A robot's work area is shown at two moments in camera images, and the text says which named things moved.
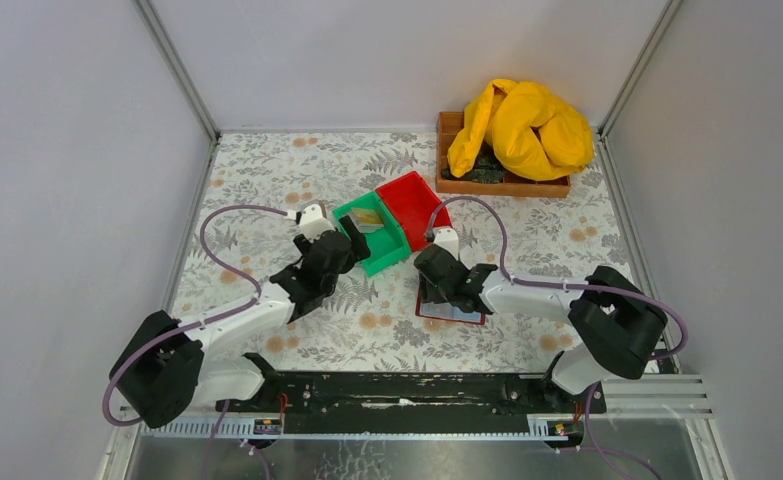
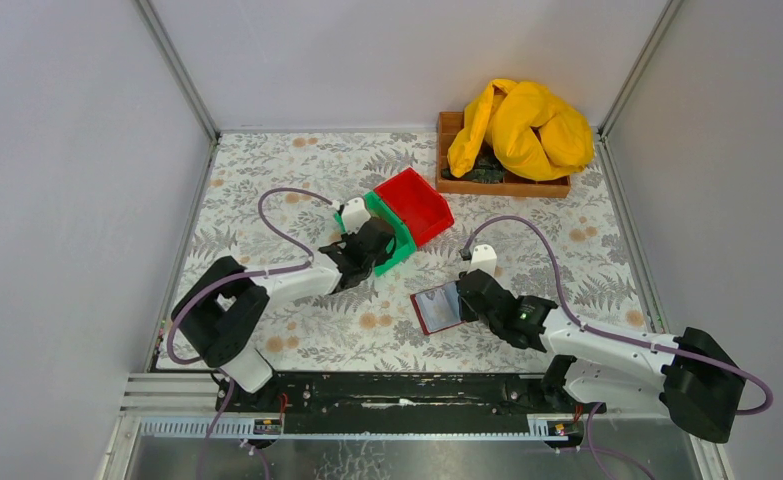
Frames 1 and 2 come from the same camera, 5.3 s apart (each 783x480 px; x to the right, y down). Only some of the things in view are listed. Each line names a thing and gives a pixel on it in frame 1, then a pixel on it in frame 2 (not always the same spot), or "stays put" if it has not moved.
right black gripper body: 433,266 to 470,299
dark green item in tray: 485,171 stays put
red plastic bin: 412,203 stays put
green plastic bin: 388,245 stays put
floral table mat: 256,185 stays put
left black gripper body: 337,247 to 370,240
